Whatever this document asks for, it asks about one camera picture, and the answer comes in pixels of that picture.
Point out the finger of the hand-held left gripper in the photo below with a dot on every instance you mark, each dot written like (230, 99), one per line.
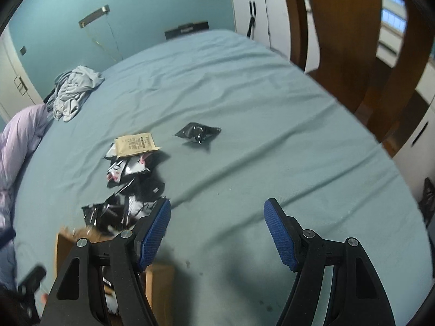
(32, 278)

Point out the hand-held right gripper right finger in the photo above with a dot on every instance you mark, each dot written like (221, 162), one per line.
(280, 234)

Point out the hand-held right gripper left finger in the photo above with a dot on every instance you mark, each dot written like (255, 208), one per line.
(154, 234)

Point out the pile of black snack packets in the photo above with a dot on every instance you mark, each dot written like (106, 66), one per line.
(136, 190)

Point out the brown cardboard box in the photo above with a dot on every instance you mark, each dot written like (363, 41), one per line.
(159, 288)

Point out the beige sachet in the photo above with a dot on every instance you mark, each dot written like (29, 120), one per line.
(136, 145)

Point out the glossy black snack packet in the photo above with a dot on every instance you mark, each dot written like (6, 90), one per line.
(197, 134)

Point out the person's bare leg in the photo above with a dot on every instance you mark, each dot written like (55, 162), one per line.
(45, 297)

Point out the bed with teal sheet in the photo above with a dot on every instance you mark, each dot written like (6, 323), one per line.
(272, 125)

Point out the purple duvet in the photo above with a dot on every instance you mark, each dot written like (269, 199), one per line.
(20, 135)

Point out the white drawer unit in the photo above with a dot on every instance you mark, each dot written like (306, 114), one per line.
(411, 152)

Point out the crumpled grey clothing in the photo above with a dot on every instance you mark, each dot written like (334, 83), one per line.
(73, 91)

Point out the white door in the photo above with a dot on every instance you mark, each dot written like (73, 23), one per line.
(13, 81)

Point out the brown wooden chair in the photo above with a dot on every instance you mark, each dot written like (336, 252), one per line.
(343, 40)

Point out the black bag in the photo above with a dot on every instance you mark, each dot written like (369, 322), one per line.
(187, 30)

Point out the white cabinet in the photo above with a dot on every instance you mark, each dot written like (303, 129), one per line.
(275, 17)

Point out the window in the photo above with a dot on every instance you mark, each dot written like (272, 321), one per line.
(394, 17)

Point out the dark wall switch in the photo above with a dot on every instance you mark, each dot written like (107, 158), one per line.
(23, 50)

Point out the metal wall bracket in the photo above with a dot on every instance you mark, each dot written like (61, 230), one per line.
(94, 16)

